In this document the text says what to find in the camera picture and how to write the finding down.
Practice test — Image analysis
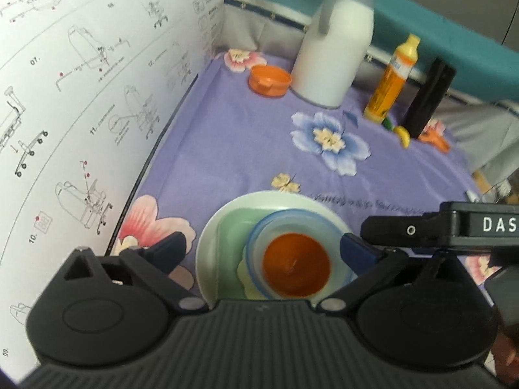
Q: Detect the red-brown bowl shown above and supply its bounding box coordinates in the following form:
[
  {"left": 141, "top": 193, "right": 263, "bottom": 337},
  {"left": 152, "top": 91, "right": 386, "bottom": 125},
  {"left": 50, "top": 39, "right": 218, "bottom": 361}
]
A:
[{"left": 261, "top": 233, "right": 333, "bottom": 297}]

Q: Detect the blue transparent bowl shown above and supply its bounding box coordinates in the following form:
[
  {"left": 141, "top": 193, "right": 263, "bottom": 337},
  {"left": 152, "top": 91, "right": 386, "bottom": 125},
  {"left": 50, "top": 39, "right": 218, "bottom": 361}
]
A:
[{"left": 243, "top": 208, "right": 354, "bottom": 298}]

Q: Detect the black thermos flask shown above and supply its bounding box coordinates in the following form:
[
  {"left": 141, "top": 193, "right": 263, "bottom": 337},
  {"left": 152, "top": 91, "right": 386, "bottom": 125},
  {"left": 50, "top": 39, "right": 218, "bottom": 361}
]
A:
[{"left": 405, "top": 57, "right": 457, "bottom": 140}]

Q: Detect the orange juice bottle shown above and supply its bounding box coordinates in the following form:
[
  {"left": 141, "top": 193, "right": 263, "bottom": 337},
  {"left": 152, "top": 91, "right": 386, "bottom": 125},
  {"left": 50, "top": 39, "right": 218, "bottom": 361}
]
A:
[{"left": 364, "top": 33, "right": 421, "bottom": 124}]

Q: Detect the white printed instruction sheet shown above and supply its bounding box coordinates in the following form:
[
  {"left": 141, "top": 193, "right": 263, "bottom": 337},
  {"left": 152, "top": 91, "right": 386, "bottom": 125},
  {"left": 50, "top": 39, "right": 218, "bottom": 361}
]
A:
[{"left": 0, "top": 0, "right": 225, "bottom": 382}]

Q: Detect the purple floral blanket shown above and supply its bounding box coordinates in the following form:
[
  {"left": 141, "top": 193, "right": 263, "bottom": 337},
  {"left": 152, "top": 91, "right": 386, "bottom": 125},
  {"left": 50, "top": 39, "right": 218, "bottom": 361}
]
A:
[{"left": 107, "top": 49, "right": 503, "bottom": 309}]

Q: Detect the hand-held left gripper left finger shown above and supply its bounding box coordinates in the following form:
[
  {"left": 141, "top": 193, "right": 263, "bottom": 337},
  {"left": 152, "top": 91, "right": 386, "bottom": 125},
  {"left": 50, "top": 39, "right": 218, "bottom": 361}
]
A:
[{"left": 54, "top": 231, "right": 205, "bottom": 314}]

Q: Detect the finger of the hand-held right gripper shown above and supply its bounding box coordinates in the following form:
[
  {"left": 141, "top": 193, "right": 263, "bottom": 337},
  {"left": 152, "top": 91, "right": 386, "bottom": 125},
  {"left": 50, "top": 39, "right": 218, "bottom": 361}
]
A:
[{"left": 360, "top": 211, "right": 447, "bottom": 248}]

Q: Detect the yellow toy banana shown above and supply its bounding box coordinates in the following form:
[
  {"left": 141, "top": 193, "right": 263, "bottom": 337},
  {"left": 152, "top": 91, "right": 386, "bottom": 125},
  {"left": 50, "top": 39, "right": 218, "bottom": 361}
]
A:
[{"left": 392, "top": 125, "right": 411, "bottom": 148}]

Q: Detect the grey quilt with star trim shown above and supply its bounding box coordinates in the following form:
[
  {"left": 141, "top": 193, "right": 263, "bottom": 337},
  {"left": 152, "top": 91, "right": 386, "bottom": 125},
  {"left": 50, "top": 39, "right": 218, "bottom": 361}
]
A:
[{"left": 213, "top": 0, "right": 519, "bottom": 179}]

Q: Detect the yellow flower-shaped plate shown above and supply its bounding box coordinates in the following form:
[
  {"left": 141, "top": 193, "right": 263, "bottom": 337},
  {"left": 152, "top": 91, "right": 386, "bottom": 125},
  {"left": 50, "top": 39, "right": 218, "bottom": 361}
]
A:
[{"left": 236, "top": 257, "right": 268, "bottom": 301}]

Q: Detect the orange plastic cup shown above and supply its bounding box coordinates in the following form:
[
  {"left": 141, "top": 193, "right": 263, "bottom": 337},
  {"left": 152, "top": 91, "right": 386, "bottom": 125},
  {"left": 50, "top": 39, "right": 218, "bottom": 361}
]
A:
[{"left": 248, "top": 65, "right": 293, "bottom": 97}]

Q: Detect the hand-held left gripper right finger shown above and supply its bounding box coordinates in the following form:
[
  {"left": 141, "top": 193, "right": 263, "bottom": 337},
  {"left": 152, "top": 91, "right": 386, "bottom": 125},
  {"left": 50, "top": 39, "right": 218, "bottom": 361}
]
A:
[{"left": 317, "top": 233, "right": 473, "bottom": 314}]

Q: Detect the white oval plate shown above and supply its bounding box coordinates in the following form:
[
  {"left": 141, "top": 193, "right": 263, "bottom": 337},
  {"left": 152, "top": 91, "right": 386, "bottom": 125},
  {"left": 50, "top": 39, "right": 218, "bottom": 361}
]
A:
[{"left": 195, "top": 190, "right": 357, "bottom": 306}]

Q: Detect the large white jug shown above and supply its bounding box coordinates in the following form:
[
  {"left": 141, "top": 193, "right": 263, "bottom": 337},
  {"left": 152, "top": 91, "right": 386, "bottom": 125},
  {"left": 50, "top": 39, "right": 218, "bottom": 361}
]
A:
[{"left": 290, "top": 0, "right": 380, "bottom": 108}]

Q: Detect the person's right hand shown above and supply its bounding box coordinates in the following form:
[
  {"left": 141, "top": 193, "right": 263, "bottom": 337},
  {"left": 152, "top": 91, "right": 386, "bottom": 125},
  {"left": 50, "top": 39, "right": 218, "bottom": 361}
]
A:
[{"left": 492, "top": 326, "right": 519, "bottom": 383}]

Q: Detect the green square plate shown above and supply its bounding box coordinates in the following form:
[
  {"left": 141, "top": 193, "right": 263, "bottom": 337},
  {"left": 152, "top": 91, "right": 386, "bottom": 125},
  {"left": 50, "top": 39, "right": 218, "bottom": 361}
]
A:
[{"left": 215, "top": 208, "right": 270, "bottom": 301}]

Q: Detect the orange toy pan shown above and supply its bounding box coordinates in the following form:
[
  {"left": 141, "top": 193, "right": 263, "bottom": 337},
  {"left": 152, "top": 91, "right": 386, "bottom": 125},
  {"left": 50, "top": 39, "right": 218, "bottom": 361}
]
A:
[{"left": 417, "top": 127, "right": 451, "bottom": 152}]

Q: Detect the teal cloth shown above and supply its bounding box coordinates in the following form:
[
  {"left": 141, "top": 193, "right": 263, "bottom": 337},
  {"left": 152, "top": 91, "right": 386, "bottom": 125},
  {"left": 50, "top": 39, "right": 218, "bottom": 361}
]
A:
[{"left": 215, "top": 0, "right": 519, "bottom": 102}]

